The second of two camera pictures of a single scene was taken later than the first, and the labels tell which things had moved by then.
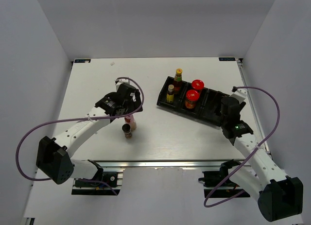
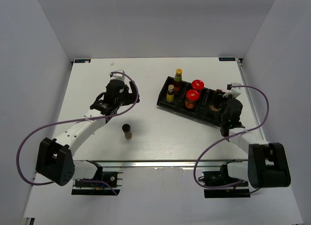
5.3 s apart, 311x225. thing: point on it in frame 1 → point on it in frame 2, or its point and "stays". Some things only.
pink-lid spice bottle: [130, 120] → [212, 107]
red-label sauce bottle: [178, 82] stays
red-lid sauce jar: [198, 85] stays
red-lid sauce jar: [192, 96] stays
